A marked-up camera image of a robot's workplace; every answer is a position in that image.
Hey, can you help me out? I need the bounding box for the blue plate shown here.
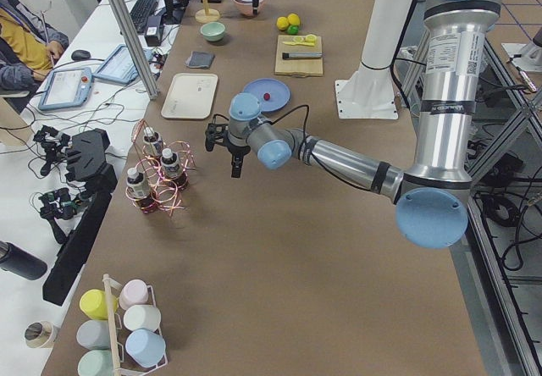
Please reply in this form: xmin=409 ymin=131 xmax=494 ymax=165
xmin=243 ymin=78 xmax=290 ymax=113

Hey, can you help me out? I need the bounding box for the pink bowl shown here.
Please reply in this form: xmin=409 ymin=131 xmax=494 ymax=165
xmin=234 ymin=0 xmax=265 ymax=17

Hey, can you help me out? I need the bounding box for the yellow lemon near bowl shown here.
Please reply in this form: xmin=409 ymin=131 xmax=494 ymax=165
xmin=276 ymin=17 xmax=290 ymax=30

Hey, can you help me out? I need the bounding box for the green lime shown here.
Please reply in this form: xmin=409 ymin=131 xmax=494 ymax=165
xmin=286 ymin=25 xmax=299 ymax=36

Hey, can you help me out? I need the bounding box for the light green bowl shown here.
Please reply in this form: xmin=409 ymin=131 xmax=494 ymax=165
xmin=200 ymin=21 xmax=226 ymax=42

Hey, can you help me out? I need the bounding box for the lower left drink bottle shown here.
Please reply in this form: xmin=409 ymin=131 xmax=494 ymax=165
xmin=160 ymin=147 xmax=181 ymax=180

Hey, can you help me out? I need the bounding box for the drink bottle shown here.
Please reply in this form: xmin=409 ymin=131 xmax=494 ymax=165
xmin=143 ymin=126 xmax=163 ymax=157
xmin=126 ymin=167 xmax=152 ymax=208
xmin=160 ymin=147 xmax=181 ymax=180

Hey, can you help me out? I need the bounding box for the steel cylinder muddler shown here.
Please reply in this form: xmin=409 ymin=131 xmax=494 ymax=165
xmin=281 ymin=52 xmax=323 ymax=60

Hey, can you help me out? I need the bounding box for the yellow plastic knife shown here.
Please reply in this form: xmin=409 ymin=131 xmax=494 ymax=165
xmin=282 ymin=40 xmax=316 ymax=47

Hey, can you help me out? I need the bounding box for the cream rabbit tray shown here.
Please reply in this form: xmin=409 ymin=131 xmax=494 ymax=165
xmin=161 ymin=73 xmax=218 ymax=120

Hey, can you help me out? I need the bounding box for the grey folded cloth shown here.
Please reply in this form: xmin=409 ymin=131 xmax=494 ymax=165
xmin=185 ymin=51 xmax=215 ymax=69

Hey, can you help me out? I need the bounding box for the wooden cutting board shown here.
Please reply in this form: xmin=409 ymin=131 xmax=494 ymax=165
xmin=274 ymin=35 xmax=324 ymax=77

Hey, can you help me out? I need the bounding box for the upper drink bottle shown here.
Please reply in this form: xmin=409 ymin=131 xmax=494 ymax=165
xmin=143 ymin=126 xmax=163 ymax=157

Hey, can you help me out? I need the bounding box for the lower right drink bottle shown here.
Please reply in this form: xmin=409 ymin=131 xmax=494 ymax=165
xmin=126 ymin=167 xmax=152 ymax=208

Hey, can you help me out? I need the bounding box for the black keyboard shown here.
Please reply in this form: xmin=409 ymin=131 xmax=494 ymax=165
xmin=130 ymin=0 xmax=159 ymax=34

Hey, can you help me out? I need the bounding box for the far teach pendant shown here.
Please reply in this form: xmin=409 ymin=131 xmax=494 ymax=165
xmin=92 ymin=45 xmax=139 ymax=85

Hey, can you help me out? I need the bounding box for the teach pendant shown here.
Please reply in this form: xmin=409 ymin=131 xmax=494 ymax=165
xmin=92 ymin=45 xmax=139 ymax=85
xmin=38 ymin=67 xmax=92 ymax=111

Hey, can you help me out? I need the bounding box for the pink cup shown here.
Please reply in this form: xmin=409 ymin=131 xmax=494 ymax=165
xmin=119 ymin=279 xmax=149 ymax=310

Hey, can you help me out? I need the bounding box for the white cup rack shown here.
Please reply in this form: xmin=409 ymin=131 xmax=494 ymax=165
xmin=102 ymin=274 xmax=169 ymax=376

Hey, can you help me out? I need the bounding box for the near teach pendant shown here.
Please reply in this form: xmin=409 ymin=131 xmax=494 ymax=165
xmin=38 ymin=67 xmax=92 ymax=111

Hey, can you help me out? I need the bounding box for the white cup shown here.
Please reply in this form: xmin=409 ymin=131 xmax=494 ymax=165
xmin=123 ymin=305 xmax=162 ymax=332

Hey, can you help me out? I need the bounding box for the yellow cup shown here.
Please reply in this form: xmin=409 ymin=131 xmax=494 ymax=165
xmin=79 ymin=289 xmax=108 ymax=320

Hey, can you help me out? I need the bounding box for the blue cup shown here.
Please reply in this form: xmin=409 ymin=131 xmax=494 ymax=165
xmin=125 ymin=329 xmax=166 ymax=368

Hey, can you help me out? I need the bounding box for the grey cup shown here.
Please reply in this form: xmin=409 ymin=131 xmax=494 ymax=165
xmin=76 ymin=320 xmax=110 ymax=350

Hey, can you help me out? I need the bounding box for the seated person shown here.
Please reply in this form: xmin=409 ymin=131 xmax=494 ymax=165
xmin=1 ymin=0 xmax=69 ymax=113

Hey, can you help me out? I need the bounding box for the black thermos bottle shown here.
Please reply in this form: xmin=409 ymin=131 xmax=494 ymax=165
xmin=1 ymin=241 xmax=47 ymax=280

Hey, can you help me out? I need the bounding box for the mint green cup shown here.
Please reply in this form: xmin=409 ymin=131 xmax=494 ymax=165
xmin=77 ymin=350 xmax=113 ymax=376

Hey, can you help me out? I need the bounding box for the copper wire bottle rack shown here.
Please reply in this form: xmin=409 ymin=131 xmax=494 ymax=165
xmin=125 ymin=119 xmax=196 ymax=215

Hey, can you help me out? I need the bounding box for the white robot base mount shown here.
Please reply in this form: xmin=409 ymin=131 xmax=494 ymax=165
xmin=335 ymin=0 xmax=416 ymax=119

